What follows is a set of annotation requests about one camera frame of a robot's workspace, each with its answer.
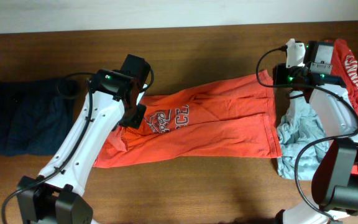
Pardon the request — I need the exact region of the light grey-blue shirt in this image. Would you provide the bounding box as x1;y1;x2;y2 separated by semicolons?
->
277;91;329;180

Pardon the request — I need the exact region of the red McKinney shirt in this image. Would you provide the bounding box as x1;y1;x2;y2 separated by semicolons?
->
324;39;358;177

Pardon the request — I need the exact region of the right black cable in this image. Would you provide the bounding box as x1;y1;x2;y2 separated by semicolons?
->
255;46;358;222

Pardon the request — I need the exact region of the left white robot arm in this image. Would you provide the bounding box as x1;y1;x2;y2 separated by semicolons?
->
12;55;154;223

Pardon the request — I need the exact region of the orange McKinney Boyd soccer shirt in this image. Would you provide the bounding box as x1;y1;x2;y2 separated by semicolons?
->
93;70;282;168

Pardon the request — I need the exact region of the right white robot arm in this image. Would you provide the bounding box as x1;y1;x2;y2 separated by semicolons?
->
273;39;358;223

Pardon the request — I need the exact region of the folded navy blue garment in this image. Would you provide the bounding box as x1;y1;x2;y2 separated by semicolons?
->
0;78;80;156

